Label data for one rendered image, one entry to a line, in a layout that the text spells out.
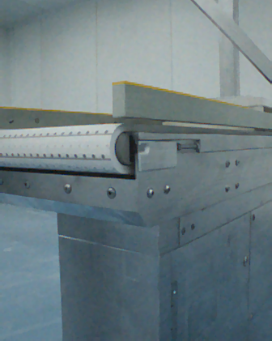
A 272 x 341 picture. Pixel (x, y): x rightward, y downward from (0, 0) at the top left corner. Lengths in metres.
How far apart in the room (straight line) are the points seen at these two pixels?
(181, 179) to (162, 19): 4.20
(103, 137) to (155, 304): 0.26
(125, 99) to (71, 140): 0.08
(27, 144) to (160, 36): 4.16
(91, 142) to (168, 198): 0.11
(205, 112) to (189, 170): 0.08
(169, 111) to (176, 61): 3.96
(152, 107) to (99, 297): 0.32
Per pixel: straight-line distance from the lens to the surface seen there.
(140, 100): 0.36
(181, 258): 0.56
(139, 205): 0.36
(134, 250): 0.50
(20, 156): 0.45
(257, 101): 0.78
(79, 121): 0.67
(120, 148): 0.35
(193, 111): 0.45
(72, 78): 5.40
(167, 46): 4.46
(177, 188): 0.42
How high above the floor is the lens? 0.90
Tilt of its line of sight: 3 degrees down
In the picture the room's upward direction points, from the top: 1 degrees counter-clockwise
